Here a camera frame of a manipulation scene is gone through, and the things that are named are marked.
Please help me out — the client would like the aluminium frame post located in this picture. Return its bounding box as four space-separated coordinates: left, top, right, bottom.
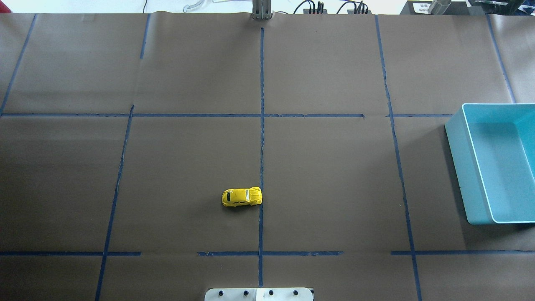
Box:
252 0 273 20

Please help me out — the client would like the yellow beetle toy car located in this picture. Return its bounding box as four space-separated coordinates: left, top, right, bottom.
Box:
222 187 262 207

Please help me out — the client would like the black orange connector box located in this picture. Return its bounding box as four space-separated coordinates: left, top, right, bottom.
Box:
303 2 327 15

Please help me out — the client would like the brown paper table cover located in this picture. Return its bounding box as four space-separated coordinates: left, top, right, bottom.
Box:
0 12 534 301

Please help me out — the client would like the metal cup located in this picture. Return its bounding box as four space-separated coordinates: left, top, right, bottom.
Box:
428 0 452 15

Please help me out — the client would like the light blue plastic bin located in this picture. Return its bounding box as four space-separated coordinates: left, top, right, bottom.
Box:
445 103 535 225

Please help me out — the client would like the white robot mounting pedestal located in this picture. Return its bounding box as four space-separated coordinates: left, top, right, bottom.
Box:
204 287 315 301

